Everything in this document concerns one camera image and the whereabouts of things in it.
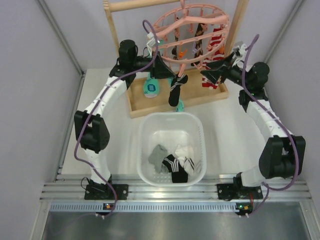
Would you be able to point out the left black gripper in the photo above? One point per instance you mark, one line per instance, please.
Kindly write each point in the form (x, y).
(160, 70)

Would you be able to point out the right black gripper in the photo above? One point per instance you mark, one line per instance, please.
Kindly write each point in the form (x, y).
(222, 68)

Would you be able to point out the black sock white stripes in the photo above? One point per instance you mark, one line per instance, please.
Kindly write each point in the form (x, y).
(175, 89)

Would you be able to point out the pink round clip hanger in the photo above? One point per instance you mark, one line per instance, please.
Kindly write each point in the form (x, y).
(190, 33)

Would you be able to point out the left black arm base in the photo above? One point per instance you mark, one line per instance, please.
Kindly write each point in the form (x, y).
(104, 192)

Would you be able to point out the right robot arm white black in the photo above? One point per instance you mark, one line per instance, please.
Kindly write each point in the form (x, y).
(283, 153)

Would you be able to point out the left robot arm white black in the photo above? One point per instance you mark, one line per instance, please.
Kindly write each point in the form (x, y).
(91, 132)

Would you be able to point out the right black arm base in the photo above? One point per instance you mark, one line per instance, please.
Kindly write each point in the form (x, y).
(228, 192)

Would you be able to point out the red white striped sock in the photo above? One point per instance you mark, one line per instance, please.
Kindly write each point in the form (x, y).
(217, 55)

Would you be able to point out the green sock left hanging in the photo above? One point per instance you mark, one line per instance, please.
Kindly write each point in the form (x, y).
(151, 87)

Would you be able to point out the green sock hanging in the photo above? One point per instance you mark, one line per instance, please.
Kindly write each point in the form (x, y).
(180, 106)
(151, 87)

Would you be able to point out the green sock right hanging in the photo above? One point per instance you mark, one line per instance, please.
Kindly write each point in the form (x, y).
(180, 106)

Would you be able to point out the white plastic laundry basket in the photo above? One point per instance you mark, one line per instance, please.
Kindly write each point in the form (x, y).
(171, 150)

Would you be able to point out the grey sock in basket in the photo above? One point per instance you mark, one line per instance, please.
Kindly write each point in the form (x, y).
(158, 154)

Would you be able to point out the white sock in basket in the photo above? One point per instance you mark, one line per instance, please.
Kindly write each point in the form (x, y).
(186, 158)

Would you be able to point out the black striped sock in basket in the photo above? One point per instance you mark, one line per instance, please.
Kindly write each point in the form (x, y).
(178, 174)

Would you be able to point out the wooden drying rack frame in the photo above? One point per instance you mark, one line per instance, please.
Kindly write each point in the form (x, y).
(192, 93)

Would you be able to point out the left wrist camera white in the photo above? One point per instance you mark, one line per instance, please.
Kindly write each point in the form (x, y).
(151, 42)

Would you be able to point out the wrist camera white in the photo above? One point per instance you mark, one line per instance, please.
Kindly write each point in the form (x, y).
(151, 42)
(239, 51)

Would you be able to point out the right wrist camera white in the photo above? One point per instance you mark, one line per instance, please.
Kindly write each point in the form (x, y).
(239, 51)

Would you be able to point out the aluminium mounting rail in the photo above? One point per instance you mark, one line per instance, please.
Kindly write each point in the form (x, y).
(68, 187)

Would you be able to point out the perforated grey cable duct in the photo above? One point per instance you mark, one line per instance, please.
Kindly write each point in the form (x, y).
(152, 207)

